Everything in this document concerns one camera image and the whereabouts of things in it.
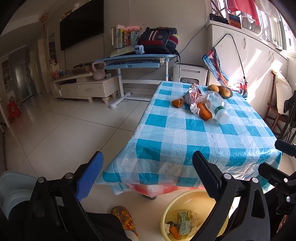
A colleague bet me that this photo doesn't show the red hanging cloth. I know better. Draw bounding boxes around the red hanging cloth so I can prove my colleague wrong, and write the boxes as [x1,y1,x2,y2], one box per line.
[227,0,260,23]

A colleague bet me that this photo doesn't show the white tissue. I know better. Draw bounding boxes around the white tissue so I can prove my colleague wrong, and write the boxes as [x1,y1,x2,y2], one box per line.
[188,212,200,232]

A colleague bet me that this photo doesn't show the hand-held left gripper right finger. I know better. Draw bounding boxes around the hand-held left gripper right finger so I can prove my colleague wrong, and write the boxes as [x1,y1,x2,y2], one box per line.
[192,150,271,241]

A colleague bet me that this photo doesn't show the clear plastic bottle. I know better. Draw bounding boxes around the clear plastic bottle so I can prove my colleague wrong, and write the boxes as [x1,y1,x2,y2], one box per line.
[203,91,231,126]

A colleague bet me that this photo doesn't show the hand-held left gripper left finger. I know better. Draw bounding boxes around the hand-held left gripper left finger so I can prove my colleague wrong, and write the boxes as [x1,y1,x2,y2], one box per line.
[30,151,104,241]

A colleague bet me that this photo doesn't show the white cushion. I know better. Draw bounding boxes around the white cushion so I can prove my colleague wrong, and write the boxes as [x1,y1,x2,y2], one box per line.
[275,72,292,115]

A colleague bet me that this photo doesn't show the yellow plastic basin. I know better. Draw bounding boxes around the yellow plastic basin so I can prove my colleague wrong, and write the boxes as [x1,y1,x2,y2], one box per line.
[160,190,229,241]

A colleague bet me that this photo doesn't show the black strap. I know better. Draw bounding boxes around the black strap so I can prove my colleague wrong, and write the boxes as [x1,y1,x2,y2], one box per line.
[214,34,248,85]

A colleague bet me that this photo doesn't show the dark glass fruit bowl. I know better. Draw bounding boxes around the dark glass fruit bowl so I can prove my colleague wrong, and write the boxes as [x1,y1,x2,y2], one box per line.
[217,89,234,99]

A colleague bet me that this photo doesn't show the red striped white plastic bag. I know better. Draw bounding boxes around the red striped white plastic bag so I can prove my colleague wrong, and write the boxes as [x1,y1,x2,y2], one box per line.
[183,83,209,117]

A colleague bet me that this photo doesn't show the blue adjustable study desk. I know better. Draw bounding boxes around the blue adjustable study desk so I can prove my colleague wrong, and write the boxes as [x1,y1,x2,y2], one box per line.
[94,53,176,109]

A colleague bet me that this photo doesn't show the white television cabinet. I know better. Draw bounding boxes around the white television cabinet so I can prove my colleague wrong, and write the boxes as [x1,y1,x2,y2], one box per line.
[50,71,120,104]

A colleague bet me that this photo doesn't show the red plastic stool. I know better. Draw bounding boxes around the red plastic stool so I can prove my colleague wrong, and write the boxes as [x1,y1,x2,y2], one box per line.
[6,102,21,122]

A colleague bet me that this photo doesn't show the colourful knitted slipper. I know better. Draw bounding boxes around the colourful knitted slipper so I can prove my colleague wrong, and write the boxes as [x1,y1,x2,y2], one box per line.
[111,206,139,238]

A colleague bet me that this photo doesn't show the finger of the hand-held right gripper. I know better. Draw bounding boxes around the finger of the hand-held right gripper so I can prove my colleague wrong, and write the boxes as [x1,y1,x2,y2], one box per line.
[275,139,296,159]
[258,162,296,215]

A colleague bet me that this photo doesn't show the green drink carton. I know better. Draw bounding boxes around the green drink carton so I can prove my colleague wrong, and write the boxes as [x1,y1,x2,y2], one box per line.
[177,210,191,235]

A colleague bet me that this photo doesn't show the colourful printed cloth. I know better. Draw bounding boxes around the colourful printed cloth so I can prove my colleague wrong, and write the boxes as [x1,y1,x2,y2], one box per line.
[202,47,248,99]

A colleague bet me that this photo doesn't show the person's right hand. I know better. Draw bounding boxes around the person's right hand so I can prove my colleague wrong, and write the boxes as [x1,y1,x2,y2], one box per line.
[278,215,287,234]

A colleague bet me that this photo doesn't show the blue white checkered tablecloth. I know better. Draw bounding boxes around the blue white checkered tablecloth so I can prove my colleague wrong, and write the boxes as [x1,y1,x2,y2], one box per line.
[96,81,283,193]

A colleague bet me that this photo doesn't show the black wall television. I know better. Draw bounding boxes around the black wall television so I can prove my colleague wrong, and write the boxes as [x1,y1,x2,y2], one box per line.
[60,0,105,51]

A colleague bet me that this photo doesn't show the pale blue plastic stool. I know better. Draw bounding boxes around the pale blue plastic stool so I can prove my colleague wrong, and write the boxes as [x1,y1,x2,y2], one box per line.
[0,171,39,216]

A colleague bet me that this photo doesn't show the white wall cabinet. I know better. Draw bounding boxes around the white wall cabinet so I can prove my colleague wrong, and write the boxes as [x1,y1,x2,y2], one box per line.
[207,20,296,130]

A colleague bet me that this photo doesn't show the dark blue backpack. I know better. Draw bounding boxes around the dark blue backpack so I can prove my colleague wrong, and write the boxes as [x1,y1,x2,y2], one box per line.
[138,27,180,55]

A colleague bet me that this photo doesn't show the red wall ornament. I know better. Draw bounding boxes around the red wall ornament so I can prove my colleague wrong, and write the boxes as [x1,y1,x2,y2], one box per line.
[40,14,49,32]

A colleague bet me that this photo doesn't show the row of books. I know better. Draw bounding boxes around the row of books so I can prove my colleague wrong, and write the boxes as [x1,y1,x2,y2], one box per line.
[110,24,139,49]

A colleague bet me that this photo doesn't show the pink kettlebell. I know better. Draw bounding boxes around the pink kettlebell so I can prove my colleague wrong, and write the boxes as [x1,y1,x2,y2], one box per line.
[92,62,107,81]

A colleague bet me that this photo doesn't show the black bag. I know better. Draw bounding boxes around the black bag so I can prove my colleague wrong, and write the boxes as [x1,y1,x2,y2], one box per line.
[209,13,229,25]

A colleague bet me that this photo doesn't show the white radio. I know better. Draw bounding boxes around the white radio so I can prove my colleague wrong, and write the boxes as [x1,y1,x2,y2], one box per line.
[240,16,262,35]

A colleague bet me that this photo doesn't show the brown wooden chair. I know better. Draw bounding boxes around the brown wooden chair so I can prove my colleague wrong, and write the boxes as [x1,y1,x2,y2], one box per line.
[264,71,292,137]

